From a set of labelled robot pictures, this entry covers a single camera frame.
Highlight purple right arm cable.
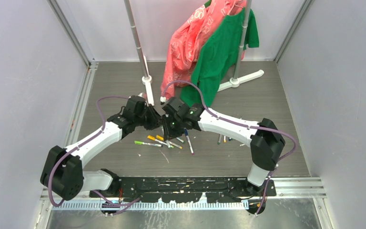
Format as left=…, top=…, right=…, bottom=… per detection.
left=161, top=80, right=297, bottom=216

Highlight right clothes rack pole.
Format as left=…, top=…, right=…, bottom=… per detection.
left=218, top=0, right=264, bottom=92

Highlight pink patterned garment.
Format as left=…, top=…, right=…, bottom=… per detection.
left=161, top=0, right=247, bottom=102

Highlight clothes rack pole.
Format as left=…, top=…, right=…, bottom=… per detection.
left=124, top=0, right=154, bottom=105
left=218, top=0, right=264, bottom=92

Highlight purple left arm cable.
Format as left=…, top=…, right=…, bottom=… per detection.
left=47, top=96, right=142, bottom=216

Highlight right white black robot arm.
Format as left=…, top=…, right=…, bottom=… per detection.
left=160, top=97, right=285, bottom=196

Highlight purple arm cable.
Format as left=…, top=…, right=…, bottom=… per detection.
left=161, top=80, right=297, bottom=216
left=47, top=96, right=142, bottom=216

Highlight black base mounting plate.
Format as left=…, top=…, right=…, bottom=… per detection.
left=89, top=177, right=277, bottom=214

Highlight green t-shirt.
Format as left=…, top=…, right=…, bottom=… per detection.
left=180, top=8, right=260, bottom=106

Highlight perforated metal rail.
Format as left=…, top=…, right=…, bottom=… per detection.
left=52, top=199, right=249, bottom=210

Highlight orange capped marker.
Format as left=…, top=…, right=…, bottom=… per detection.
left=147, top=135, right=168, bottom=147

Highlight left clothes rack pole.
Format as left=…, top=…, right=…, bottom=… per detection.
left=124, top=0, right=154, bottom=105

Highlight light green capped marker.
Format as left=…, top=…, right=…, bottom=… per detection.
left=134, top=141, right=163, bottom=147

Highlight blue capped marker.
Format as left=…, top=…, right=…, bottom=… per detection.
left=184, top=128, right=194, bottom=155

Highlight yellow capped marker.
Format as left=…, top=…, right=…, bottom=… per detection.
left=156, top=135, right=183, bottom=149

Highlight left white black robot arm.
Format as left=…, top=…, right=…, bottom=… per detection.
left=40, top=95, right=161, bottom=207

